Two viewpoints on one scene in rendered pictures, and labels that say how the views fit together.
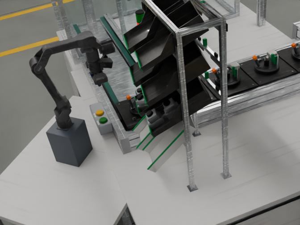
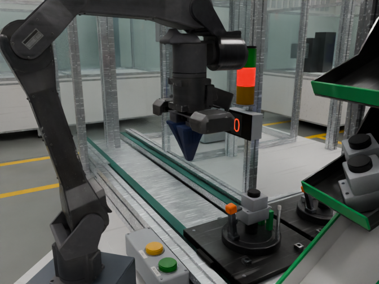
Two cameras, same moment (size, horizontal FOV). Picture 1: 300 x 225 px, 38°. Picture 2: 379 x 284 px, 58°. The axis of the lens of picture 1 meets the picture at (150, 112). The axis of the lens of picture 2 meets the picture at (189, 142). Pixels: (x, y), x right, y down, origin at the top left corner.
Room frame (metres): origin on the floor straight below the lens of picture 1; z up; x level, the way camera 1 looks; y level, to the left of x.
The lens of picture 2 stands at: (1.17, 0.37, 1.42)
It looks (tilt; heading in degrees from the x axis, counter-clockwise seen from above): 16 degrees down; 345
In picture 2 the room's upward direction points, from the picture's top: straight up
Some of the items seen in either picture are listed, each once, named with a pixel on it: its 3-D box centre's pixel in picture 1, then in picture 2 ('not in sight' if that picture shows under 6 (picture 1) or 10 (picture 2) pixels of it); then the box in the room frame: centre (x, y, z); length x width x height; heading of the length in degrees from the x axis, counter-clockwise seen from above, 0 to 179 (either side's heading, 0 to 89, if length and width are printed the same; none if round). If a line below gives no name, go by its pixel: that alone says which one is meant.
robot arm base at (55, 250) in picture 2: (64, 121); (77, 259); (1.67, 0.42, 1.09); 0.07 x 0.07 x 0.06; 60
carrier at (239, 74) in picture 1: (227, 74); not in sight; (1.96, -0.45, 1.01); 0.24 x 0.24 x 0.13; 15
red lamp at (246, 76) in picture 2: not in sight; (246, 76); (2.04, -0.03, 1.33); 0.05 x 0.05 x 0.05
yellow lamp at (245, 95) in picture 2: not in sight; (245, 94); (2.04, -0.03, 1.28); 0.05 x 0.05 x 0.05
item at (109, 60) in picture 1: (104, 61); (210, 93); (1.75, 0.17, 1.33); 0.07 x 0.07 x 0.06; 16
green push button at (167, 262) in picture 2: (103, 120); (167, 266); (1.79, 0.25, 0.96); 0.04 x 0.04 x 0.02
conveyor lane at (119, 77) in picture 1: (131, 87); (195, 208); (2.13, 0.09, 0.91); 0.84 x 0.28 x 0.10; 15
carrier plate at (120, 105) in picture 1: (142, 110); (250, 242); (1.83, 0.04, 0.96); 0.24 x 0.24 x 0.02; 15
